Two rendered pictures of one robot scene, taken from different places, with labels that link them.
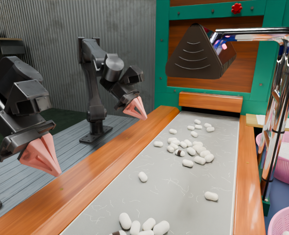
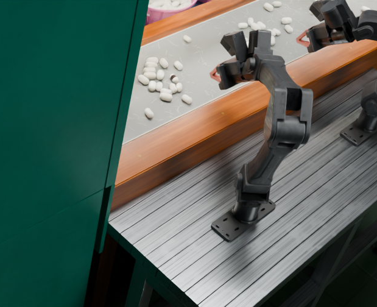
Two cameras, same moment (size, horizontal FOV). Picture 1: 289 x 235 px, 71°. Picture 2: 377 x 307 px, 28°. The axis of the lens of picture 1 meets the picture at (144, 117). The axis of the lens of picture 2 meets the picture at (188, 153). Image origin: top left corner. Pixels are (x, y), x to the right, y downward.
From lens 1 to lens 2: 2.58 m
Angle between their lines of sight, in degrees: 117
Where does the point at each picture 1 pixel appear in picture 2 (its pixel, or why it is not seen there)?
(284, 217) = (160, 11)
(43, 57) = not seen: outside the picture
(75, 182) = not seen: hidden behind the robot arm
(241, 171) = (148, 35)
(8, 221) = (320, 69)
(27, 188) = (323, 144)
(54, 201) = (296, 70)
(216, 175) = (161, 51)
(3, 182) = (351, 163)
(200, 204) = (197, 41)
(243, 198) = (173, 24)
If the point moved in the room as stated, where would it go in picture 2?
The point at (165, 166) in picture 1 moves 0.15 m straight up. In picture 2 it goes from (198, 75) to (209, 35)
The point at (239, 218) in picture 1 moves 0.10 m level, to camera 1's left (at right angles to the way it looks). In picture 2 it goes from (189, 19) to (218, 30)
